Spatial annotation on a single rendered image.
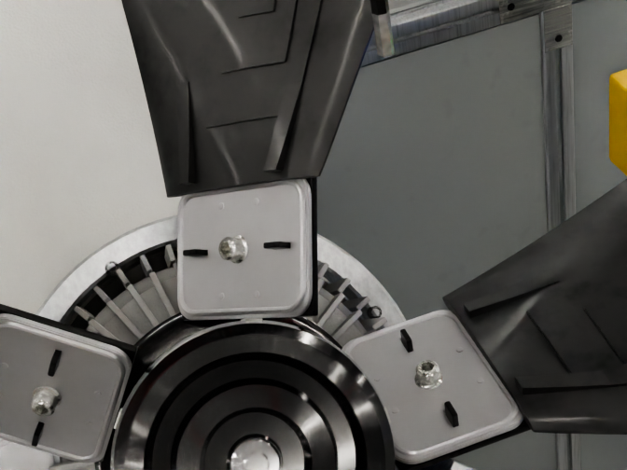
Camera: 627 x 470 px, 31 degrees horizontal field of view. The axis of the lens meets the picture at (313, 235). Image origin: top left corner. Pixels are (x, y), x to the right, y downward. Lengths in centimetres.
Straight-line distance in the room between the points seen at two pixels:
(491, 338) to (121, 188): 30
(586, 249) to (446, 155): 79
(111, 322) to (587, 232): 26
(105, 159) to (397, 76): 60
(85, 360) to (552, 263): 25
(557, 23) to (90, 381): 94
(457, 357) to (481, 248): 93
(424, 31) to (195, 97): 76
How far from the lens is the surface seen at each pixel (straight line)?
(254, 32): 54
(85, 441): 56
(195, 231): 57
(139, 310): 64
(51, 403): 54
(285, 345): 48
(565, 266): 60
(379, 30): 44
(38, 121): 78
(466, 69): 134
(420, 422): 54
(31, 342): 52
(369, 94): 130
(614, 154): 103
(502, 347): 56
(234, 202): 55
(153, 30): 59
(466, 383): 55
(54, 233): 76
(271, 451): 48
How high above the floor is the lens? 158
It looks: 37 degrees down
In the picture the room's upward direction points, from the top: 11 degrees counter-clockwise
